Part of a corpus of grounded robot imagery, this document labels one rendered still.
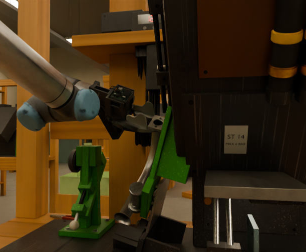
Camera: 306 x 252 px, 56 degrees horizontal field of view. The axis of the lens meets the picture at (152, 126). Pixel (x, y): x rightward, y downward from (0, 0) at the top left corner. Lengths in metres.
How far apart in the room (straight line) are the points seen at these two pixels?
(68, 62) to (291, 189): 11.95
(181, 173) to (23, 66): 0.39
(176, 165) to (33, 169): 0.70
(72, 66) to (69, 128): 10.93
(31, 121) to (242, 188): 0.53
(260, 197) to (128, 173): 0.66
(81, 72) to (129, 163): 10.94
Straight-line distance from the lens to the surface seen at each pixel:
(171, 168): 0.66
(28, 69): 0.62
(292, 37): 0.49
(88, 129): 1.21
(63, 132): 1.26
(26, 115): 0.78
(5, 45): 0.60
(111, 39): 1.00
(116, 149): 1.07
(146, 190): 0.64
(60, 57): 12.48
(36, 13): 1.30
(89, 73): 11.80
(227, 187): 0.47
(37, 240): 0.97
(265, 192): 0.48
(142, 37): 0.97
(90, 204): 0.95
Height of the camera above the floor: 1.21
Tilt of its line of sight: 1 degrees up
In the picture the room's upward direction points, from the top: straight up
